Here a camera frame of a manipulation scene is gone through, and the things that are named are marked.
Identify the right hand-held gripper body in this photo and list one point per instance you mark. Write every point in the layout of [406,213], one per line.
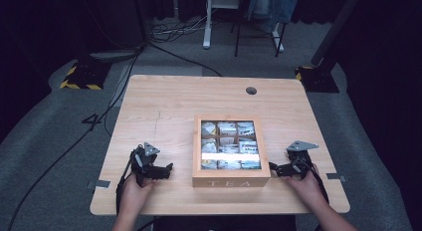
[300,159]

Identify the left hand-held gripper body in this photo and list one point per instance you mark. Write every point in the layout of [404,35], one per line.
[143,162]

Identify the wooden tea box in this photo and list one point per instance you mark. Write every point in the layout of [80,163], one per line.
[231,178]

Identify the person's right hand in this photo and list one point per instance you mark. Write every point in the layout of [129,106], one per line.
[307,189]

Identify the person's left hand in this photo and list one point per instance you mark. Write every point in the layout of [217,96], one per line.
[132,194]

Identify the grey tape strip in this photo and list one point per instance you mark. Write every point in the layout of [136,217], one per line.
[99,184]
[335,177]

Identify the group of tea bags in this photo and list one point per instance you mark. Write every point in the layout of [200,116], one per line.
[229,143]

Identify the striped black stand base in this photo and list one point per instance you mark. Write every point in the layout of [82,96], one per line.
[84,76]
[318,79]

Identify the black metal stool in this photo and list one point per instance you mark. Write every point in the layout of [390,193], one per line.
[258,35]

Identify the black slanted stand pole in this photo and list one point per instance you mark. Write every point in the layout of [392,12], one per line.
[335,28]

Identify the white desk leg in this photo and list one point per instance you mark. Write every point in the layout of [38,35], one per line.
[207,22]

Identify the hanging blue jeans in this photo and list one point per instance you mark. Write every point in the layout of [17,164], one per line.
[273,7]

